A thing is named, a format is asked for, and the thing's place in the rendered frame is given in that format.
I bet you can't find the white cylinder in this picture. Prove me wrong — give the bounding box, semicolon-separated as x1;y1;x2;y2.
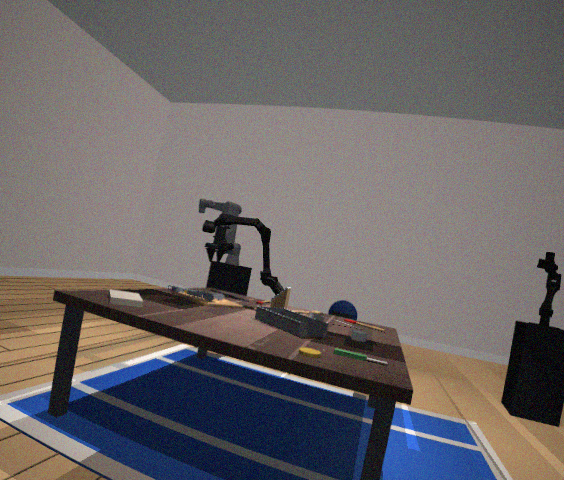
351;330;368;342

